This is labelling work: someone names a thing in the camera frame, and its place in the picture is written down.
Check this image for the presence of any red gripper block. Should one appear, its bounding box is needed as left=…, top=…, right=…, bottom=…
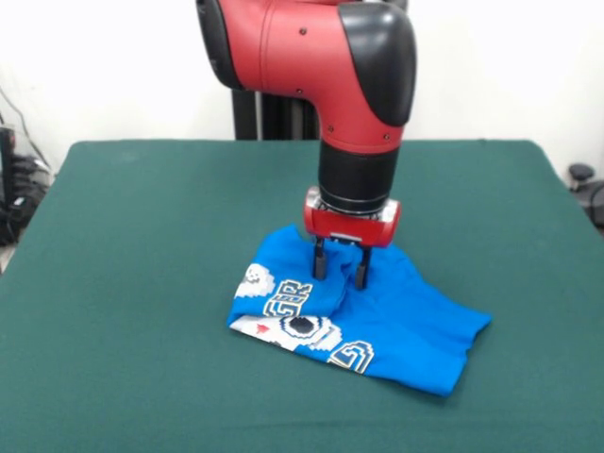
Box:
left=301, top=186, right=403, bottom=292

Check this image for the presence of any blue printed t-shirt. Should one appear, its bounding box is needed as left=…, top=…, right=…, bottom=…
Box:
left=225, top=224, right=495, bottom=396

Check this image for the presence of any dark green table cloth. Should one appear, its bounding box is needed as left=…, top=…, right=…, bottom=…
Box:
left=0, top=138, right=604, bottom=453

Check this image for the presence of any gray office chair base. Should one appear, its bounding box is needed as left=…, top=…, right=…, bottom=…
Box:
left=567, top=162, right=604, bottom=226

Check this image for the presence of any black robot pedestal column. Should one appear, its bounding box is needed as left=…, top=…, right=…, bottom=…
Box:
left=229, top=87, right=322, bottom=142

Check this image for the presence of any black cable pile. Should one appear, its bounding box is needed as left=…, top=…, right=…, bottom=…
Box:
left=0, top=153, right=53, bottom=247

